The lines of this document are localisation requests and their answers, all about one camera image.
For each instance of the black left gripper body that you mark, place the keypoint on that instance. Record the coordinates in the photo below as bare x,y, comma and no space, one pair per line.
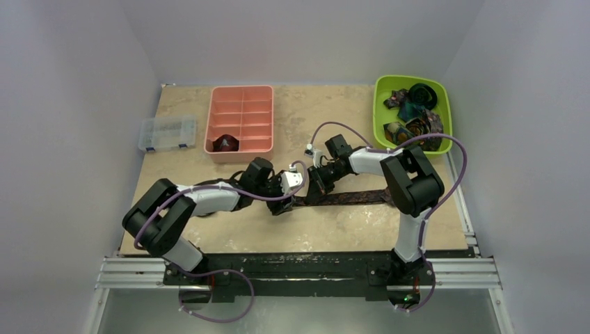
273,187

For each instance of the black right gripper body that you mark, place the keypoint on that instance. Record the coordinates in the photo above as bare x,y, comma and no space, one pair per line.
316,185

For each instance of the brown patterned necktie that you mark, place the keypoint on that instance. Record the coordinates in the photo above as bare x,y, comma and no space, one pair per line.
369,197

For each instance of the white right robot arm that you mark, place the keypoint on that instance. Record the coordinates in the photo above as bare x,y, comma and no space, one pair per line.
414,186

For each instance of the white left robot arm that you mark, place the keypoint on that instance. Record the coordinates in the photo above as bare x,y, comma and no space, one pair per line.
159,217

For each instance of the colourful ties pile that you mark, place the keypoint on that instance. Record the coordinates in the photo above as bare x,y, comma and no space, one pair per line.
417,119

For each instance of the dark red rolled tie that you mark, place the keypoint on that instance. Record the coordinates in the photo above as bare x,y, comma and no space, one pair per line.
225,143

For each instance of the pink compartment tray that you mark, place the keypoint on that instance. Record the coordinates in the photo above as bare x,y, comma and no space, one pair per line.
245,112

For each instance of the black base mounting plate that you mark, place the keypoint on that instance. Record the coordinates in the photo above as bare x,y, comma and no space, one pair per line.
373,275

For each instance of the green plastic bin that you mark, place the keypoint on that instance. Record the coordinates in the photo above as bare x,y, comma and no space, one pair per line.
382,115

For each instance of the clear plastic organizer box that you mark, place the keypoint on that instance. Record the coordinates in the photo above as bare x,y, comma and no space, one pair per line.
167,133

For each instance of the dark green rolled tie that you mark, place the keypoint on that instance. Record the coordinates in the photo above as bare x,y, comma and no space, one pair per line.
423,95

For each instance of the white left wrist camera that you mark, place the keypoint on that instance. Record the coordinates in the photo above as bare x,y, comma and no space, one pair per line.
291,182

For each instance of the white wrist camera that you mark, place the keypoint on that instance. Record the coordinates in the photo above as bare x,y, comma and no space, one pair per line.
315,154
291,182

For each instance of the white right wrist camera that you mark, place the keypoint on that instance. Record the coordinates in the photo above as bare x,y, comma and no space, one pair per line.
315,154

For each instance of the aluminium frame rail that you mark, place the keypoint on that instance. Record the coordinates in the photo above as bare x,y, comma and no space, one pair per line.
131,295

